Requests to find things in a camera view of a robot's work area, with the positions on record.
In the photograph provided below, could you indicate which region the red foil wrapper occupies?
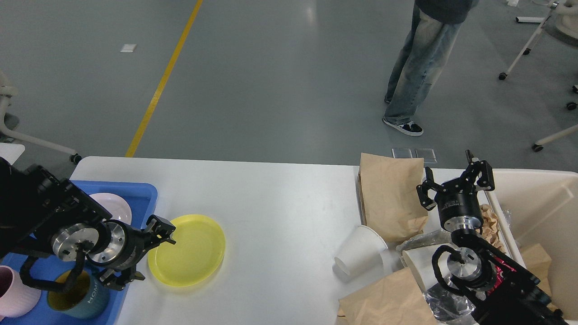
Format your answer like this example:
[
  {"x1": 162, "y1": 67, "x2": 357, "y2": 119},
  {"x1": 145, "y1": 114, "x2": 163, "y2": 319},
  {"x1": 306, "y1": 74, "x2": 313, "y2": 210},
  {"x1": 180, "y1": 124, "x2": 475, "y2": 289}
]
[{"x1": 494, "y1": 257, "x2": 517, "y2": 288}]

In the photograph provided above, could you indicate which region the crumpled brown paper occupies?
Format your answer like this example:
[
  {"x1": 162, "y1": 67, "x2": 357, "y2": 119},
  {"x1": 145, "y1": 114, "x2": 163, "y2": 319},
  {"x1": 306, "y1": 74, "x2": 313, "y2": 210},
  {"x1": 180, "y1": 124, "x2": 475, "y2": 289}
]
[{"x1": 480, "y1": 204, "x2": 506, "y2": 254}]

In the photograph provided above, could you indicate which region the clear plastic wrap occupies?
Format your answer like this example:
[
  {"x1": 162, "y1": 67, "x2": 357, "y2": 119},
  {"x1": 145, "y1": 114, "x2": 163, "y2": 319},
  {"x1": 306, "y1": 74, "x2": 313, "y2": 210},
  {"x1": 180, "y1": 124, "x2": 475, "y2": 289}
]
[{"x1": 396, "y1": 230, "x2": 477, "y2": 325}]

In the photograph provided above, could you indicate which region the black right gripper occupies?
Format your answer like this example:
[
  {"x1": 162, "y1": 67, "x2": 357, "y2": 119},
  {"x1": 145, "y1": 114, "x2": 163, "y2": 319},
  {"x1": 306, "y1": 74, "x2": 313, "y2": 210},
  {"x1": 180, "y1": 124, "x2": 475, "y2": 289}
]
[{"x1": 416, "y1": 150, "x2": 495, "y2": 232}]

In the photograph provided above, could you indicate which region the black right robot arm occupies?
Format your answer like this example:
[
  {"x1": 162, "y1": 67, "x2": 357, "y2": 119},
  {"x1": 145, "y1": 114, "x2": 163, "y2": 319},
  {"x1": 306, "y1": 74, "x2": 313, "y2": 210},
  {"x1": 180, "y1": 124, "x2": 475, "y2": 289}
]
[{"x1": 416, "y1": 150, "x2": 566, "y2": 325}]

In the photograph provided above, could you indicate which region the left white chair base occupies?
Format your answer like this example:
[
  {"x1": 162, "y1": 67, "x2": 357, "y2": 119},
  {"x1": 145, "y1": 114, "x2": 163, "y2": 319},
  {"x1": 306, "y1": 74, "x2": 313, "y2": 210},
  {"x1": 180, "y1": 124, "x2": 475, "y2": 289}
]
[{"x1": 0, "y1": 70, "x2": 83, "y2": 165}]

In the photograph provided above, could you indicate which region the blue plastic tray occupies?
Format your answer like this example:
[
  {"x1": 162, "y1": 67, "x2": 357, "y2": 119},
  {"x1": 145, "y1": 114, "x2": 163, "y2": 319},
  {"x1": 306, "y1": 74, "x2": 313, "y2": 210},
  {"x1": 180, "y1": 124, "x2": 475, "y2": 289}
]
[{"x1": 1, "y1": 180, "x2": 158, "y2": 325}]

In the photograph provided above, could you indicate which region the white rolling stand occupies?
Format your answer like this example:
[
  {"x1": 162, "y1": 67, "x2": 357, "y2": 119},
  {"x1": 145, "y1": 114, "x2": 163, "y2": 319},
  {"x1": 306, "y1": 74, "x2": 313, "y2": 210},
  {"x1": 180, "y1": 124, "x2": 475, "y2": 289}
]
[{"x1": 498, "y1": 0, "x2": 563, "y2": 81}]

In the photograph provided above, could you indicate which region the white chair base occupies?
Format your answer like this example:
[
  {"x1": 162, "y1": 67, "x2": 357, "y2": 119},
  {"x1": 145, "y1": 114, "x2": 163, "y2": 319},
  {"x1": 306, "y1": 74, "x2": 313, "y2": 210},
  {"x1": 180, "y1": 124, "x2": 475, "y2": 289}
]
[
  {"x1": 531, "y1": 83, "x2": 578, "y2": 152},
  {"x1": 0, "y1": 70, "x2": 83, "y2": 165}
]

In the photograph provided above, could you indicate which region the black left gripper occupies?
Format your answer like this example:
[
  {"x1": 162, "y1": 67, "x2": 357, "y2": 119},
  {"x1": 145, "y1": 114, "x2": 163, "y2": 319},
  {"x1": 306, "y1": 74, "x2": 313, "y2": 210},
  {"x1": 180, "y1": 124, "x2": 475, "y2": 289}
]
[{"x1": 87, "y1": 214, "x2": 176, "y2": 291}]

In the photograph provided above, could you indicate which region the white paper cup lying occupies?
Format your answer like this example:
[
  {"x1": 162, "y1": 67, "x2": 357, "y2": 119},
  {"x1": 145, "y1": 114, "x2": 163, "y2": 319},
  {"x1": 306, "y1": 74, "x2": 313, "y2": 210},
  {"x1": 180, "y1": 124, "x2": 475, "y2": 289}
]
[{"x1": 334, "y1": 225, "x2": 388, "y2": 277}]

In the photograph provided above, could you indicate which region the large brown paper bag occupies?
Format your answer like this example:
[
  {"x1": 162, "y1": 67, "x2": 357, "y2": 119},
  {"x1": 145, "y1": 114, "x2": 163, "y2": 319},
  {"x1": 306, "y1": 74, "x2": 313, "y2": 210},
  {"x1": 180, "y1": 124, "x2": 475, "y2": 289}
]
[{"x1": 359, "y1": 153, "x2": 428, "y2": 242}]

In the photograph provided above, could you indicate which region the floor outlet plate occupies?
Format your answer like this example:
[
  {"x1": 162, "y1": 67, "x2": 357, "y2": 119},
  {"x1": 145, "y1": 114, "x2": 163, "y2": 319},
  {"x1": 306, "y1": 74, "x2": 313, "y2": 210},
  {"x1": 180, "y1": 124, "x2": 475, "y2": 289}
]
[{"x1": 392, "y1": 148, "x2": 438, "y2": 164}]

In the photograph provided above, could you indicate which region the cardboard piece in bin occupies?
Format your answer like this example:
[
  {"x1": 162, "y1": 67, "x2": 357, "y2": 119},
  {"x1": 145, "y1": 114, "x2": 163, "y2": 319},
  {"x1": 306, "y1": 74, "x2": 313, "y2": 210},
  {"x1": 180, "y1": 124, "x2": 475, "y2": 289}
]
[{"x1": 519, "y1": 243, "x2": 552, "y2": 297}]

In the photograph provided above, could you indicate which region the pink ribbed cup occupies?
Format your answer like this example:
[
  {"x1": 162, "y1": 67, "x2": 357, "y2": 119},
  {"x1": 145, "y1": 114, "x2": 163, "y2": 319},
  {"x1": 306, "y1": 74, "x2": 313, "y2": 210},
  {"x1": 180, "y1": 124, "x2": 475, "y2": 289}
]
[{"x1": 0, "y1": 265, "x2": 42, "y2": 320}]

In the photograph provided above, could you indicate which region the person in jeans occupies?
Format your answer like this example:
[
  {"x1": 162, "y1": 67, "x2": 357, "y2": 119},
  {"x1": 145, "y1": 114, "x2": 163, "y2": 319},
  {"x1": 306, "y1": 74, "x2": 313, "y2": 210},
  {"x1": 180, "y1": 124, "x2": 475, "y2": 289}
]
[{"x1": 382, "y1": 0, "x2": 479, "y2": 137}]

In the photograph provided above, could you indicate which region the lower brown paper bag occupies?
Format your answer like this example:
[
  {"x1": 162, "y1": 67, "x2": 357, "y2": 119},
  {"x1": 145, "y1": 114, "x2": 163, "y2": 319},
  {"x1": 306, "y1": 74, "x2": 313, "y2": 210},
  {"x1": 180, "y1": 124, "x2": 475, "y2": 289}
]
[{"x1": 338, "y1": 268, "x2": 438, "y2": 325}]

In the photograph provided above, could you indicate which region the yellow plastic plate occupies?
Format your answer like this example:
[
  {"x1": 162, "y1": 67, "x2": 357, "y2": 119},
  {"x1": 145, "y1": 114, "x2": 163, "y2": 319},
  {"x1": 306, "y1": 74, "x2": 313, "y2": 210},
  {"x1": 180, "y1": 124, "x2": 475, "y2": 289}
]
[{"x1": 147, "y1": 214, "x2": 226, "y2": 288}]

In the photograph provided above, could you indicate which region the teal mug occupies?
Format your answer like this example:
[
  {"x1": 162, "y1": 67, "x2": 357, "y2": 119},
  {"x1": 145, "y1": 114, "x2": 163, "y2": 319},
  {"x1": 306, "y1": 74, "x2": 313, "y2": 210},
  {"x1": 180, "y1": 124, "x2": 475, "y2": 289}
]
[{"x1": 46, "y1": 270, "x2": 110, "y2": 319}]

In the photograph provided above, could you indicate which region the pink plate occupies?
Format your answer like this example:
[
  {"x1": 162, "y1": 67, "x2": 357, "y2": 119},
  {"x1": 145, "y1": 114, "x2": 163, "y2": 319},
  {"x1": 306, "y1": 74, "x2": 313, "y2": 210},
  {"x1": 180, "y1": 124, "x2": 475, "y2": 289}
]
[{"x1": 89, "y1": 193, "x2": 132, "y2": 225}]

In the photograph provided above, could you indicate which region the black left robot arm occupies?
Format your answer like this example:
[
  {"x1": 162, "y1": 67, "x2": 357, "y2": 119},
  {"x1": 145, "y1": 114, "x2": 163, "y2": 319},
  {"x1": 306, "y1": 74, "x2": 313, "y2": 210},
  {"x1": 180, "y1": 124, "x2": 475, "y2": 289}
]
[{"x1": 0, "y1": 158, "x2": 176, "y2": 293}]

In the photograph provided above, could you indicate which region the beige plastic bin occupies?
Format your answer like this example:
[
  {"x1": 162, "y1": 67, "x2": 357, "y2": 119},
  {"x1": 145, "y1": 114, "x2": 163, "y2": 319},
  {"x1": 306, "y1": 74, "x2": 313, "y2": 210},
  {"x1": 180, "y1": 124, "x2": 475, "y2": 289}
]
[{"x1": 492, "y1": 168, "x2": 578, "y2": 324}]

